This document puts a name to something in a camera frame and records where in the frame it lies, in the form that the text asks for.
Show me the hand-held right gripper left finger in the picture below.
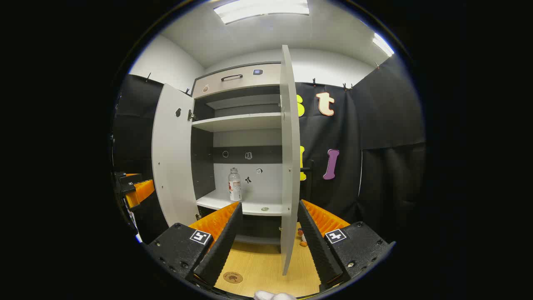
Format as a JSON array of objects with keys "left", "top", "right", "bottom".
[{"left": 144, "top": 201, "right": 244, "bottom": 289}]

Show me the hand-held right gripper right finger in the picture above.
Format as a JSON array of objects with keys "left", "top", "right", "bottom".
[{"left": 297, "top": 199, "right": 395, "bottom": 292}]

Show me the grey cabinet door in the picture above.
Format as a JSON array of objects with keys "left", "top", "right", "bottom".
[
  {"left": 279, "top": 45, "right": 301, "bottom": 275},
  {"left": 151, "top": 83, "right": 199, "bottom": 228}
]

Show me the clear plastic bottle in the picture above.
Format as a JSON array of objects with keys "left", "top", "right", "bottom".
[{"left": 228, "top": 167, "right": 242, "bottom": 202}]

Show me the grey cabinet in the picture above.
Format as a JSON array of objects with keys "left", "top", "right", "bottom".
[{"left": 189, "top": 62, "right": 289, "bottom": 246}]

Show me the grey cabinet shelf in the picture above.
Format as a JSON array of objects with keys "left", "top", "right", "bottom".
[
  {"left": 206, "top": 94, "right": 281, "bottom": 110},
  {"left": 192, "top": 112, "right": 282, "bottom": 133},
  {"left": 196, "top": 190, "right": 284, "bottom": 216}
]

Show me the grey cabinet drawer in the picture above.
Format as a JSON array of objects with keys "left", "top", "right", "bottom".
[{"left": 192, "top": 62, "right": 282, "bottom": 99}]

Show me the black backdrop cloth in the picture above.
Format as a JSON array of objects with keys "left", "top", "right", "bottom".
[{"left": 112, "top": 53, "right": 426, "bottom": 247}]

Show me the small ceiling light panel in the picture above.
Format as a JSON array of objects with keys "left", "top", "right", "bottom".
[{"left": 372, "top": 32, "right": 395, "bottom": 57}]

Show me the large ceiling light panel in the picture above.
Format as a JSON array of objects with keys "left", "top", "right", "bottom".
[{"left": 213, "top": 0, "right": 310, "bottom": 25}]

